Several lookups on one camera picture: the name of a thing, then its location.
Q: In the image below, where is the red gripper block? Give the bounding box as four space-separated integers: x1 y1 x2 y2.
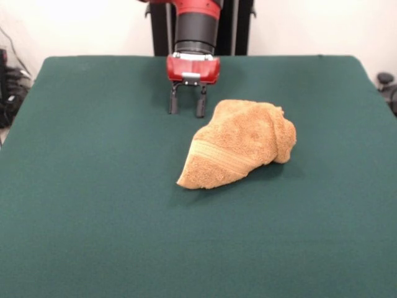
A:
166 53 221 119

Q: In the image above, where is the tan terry towel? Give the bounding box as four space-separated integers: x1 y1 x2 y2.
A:
176 98 297 190

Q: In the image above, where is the dark green table cloth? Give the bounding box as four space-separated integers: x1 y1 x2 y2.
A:
0 55 397 298

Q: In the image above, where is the grey chair base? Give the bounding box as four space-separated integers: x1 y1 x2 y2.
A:
377 72 397 117

